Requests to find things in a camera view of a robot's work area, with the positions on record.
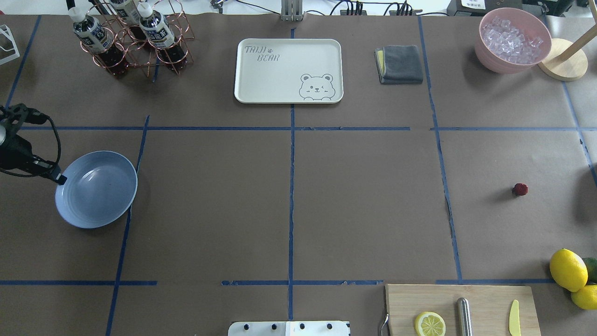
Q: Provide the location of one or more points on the large yellow lemon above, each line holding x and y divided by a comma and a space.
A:
568, 270

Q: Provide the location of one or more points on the lemon half slice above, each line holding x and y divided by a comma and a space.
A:
429, 323

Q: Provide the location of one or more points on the wooden cutting board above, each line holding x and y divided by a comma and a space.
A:
489, 308

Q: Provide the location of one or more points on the yellow plastic knife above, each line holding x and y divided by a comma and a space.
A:
514, 324

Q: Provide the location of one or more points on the pink bowl of ice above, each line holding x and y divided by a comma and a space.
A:
511, 40

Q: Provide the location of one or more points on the white wire cup rack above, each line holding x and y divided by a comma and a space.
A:
8, 46

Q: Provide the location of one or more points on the dark tea bottle back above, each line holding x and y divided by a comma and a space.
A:
127, 11

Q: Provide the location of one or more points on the small yellow lemon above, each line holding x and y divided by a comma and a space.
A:
586, 297

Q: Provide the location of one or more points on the dark tea bottle left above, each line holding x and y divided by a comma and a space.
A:
98, 41

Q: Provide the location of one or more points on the blue round plate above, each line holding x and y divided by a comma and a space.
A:
99, 189

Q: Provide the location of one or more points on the cream bear tray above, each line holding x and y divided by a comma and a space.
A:
289, 71

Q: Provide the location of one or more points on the red strawberry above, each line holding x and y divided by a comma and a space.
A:
520, 189

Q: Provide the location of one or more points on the dark tea bottle right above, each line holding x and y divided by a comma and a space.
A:
160, 35

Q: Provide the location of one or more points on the grey folded cloth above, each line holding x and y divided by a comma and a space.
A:
399, 64

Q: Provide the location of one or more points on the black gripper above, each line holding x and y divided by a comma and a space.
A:
14, 153

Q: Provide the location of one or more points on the round wooden stand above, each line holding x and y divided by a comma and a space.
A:
566, 61

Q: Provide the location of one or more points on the dark tea bottle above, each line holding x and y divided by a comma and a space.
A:
160, 35
98, 41
127, 11

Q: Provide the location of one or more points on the metal handled knife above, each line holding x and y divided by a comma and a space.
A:
465, 316

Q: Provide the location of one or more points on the copper wire bottle rack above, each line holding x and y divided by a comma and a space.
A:
137, 56

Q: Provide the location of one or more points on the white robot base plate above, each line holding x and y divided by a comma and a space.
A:
290, 328

